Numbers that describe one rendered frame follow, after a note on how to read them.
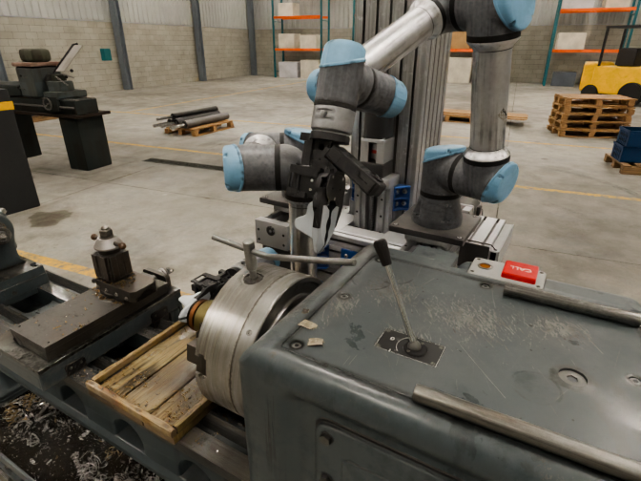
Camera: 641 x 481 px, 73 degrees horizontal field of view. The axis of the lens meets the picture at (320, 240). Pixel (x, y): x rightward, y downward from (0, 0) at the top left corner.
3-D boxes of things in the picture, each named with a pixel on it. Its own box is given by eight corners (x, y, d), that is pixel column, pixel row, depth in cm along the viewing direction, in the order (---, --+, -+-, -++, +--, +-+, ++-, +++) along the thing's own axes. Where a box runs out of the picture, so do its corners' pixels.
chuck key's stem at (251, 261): (247, 290, 87) (239, 241, 81) (255, 285, 88) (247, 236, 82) (256, 294, 85) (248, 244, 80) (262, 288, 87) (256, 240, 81)
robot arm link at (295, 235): (322, 137, 112) (321, 291, 136) (280, 138, 111) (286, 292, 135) (325, 151, 102) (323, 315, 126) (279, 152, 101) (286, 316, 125)
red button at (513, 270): (537, 275, 84) (539, 265, 83) (533, 289, 79) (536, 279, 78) (505, 267, 87) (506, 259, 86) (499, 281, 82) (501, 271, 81)
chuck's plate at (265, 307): (333, 356, 109) (327, 249, 93) (257, 459, 86) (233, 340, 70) (320, 351, 110) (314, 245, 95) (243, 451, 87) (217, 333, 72)
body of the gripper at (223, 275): (192, 306, 111) (224, 286, 120) (217, 316, 106) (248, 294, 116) (188, 281, 107) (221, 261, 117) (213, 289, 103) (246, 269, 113)
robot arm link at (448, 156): (436, 181, 137) (441, 138, 131) (473, 191, 127) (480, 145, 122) (411, 188, 130) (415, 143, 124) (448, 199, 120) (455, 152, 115)
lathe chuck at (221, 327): (320, 351, 110) (314, 245, 95) (243, 451, 87) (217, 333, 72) (292, 341, 115) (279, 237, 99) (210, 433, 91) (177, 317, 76)
